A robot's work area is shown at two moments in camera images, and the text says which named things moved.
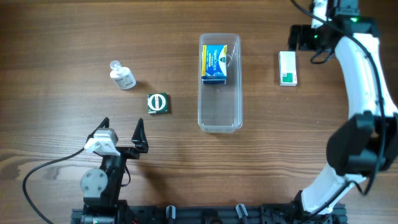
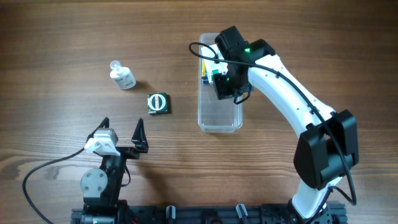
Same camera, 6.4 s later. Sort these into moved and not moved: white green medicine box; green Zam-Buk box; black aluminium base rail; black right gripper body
Moved: white green medicine box; black right gripper body
Not moved: black aluminium base rail; green Zam-Buk box
